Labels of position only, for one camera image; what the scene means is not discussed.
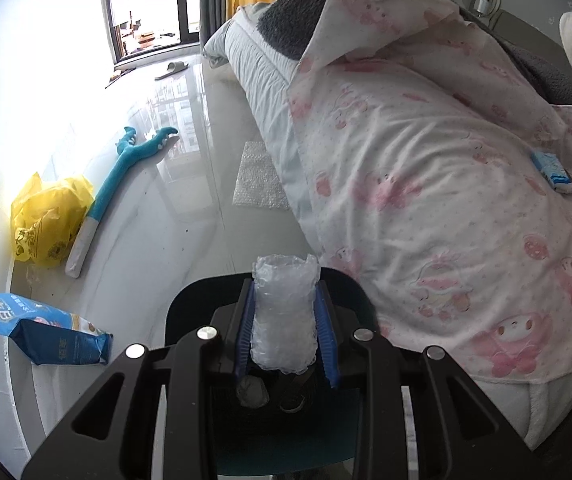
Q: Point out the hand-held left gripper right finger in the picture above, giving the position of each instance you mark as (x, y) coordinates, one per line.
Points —
(326, 340)

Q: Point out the small floor brush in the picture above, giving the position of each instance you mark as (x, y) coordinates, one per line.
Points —
(118, 76)

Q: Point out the beige slipper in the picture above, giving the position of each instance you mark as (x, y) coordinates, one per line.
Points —
(171, 70)

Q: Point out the black trash bin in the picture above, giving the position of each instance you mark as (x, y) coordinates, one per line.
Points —
(191, 310)

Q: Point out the grey bed headboard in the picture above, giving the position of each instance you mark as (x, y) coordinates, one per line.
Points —
(521, 25)

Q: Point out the blue tissue pack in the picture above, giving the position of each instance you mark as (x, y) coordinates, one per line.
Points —
(552, 171)

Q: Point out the grey fleece blanket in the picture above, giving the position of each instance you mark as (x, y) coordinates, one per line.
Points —
(286, 20)

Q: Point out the grey curtain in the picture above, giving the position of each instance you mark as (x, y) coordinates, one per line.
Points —
(213, 0)

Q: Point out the bubble wrap roll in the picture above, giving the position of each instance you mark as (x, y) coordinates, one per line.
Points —
(283, 310)

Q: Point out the bubble wrap sheet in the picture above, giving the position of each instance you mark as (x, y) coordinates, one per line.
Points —
(258, 180)

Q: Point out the white cup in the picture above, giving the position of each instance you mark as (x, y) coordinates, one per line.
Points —
(482, 4)

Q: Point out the yellow plastic bag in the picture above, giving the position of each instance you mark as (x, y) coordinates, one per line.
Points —
(51, 220)

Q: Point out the teal plush toy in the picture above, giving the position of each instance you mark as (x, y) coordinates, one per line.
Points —
(116, 180)

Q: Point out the white quilted duvet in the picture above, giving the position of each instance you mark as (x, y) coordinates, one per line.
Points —
(261, 75)

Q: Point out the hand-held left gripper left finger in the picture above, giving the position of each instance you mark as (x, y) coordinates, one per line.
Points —
(243, 330)

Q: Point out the black framed glass door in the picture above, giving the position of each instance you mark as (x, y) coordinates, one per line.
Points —
(186, 5)

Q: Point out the pink printed blanket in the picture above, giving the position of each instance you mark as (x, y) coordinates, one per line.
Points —
(416, 160)

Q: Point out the white paper wad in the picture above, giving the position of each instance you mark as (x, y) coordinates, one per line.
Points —
(252, 392)

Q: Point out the blue snack bag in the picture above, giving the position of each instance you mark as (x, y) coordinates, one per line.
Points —
(56, 345)

